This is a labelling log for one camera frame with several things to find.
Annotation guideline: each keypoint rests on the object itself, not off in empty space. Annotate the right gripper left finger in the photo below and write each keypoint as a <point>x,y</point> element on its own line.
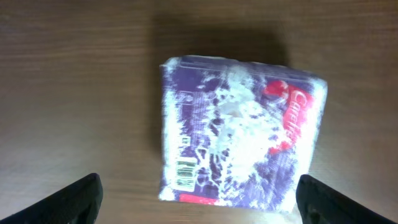
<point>78,203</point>

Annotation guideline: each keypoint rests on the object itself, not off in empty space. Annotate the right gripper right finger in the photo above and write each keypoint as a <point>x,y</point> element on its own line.
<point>320,204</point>

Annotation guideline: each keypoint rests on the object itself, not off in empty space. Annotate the red purple tissue package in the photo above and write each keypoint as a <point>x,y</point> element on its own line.
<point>237,134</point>

